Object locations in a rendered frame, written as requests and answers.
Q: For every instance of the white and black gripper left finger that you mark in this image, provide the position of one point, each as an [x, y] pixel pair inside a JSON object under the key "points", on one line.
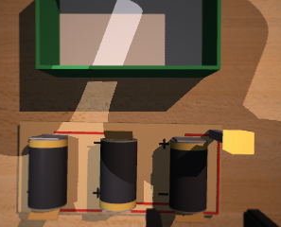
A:
{"points": [[153, 218]]}

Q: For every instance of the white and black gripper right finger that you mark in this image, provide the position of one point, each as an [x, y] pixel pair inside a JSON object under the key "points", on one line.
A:
{"points": [[255, 218]]}

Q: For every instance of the black and orange battery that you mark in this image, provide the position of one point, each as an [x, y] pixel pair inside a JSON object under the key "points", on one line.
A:
{"points": [[188, 176], [118, 174], [47, 174]]}

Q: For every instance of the green open-top box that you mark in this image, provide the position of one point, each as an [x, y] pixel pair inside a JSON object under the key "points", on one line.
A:
{"points": [[128, 38]]}

